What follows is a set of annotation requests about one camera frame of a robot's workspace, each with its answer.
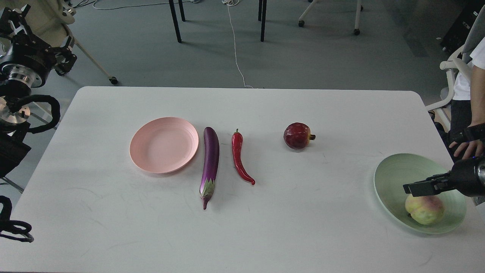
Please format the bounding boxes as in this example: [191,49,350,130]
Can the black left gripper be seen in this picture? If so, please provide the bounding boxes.
[1,8,76,88]

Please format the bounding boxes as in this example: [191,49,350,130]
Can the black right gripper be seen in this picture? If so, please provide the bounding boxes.
[402,157,482,197]

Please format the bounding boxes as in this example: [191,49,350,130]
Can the green pink peach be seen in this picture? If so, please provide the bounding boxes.
[405,194,445,225]

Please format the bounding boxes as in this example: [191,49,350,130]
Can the red pomegranate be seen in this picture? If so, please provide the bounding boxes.
[283,122,316,150]

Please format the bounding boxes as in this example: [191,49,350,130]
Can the red chili pepper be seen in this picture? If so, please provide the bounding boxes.
[232,129,256,185]

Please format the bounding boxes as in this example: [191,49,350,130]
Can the purple eggplant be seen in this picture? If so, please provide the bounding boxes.
[199,127,220,210]

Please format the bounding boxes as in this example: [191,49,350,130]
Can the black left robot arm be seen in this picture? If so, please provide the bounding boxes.
[0,5,77,186]

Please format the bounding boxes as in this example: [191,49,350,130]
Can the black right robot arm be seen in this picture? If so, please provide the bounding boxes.
[402,157,485,197]

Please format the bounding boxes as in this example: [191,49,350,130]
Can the person's hand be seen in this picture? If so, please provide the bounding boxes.
[450,124,485,159]

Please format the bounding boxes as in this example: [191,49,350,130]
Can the green plate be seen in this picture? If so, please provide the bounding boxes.
[374,153,466,234]

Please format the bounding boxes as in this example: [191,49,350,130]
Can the black table legs left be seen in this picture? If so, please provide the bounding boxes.
[168,0,186,43]

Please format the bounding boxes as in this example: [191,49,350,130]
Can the black table legs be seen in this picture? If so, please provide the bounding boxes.
[258,0,267,42]
[168,0,186,43]

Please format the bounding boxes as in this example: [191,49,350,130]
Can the pink plate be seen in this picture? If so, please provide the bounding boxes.
[129,116,199,173]

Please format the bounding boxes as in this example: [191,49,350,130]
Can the white rolling chair base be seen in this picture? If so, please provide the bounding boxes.
[297,0,364,36]

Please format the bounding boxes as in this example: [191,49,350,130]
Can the black table legs right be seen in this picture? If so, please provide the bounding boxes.
[258,0,267,42]

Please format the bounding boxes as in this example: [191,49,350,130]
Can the white floor cable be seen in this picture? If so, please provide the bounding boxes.
[222,0,253,89]

